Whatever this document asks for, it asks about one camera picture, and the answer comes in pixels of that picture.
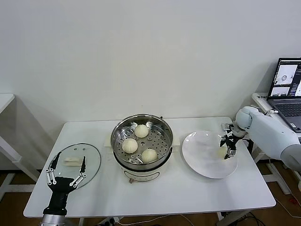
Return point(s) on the white round plate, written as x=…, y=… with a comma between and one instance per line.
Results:
x=200, y=153

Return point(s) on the stainless steel steamer basket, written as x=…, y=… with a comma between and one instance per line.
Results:
x=116, y=137

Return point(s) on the white steamed baozi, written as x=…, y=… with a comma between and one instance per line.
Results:
x=221, y=153
x=130, y=146
x=141, y=131
x=149, y=155

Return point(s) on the white table leg frame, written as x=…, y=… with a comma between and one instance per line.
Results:
x=231, y=215

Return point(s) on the white power strip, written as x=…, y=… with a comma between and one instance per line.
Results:
x=110, y=221

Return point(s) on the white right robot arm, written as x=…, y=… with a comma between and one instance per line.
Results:
x=265, y=127

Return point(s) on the white laptop stand table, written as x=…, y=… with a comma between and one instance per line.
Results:
x=259, y=100

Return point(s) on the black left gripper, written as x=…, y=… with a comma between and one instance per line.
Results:
x=60, y=188

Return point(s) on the grey open laptop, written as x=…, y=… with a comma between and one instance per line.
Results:
x=287, y=103

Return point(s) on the white electric cooker base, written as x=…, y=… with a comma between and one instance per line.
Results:
x=143, y=174

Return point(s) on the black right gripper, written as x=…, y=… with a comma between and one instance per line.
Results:
x=231, y=140

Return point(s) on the round glass lid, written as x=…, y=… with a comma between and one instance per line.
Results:
x=77, y=153

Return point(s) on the white side table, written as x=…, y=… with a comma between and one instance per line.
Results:
x=5, y=100

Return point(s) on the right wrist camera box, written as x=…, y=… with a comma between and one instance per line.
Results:
x=225, y=127

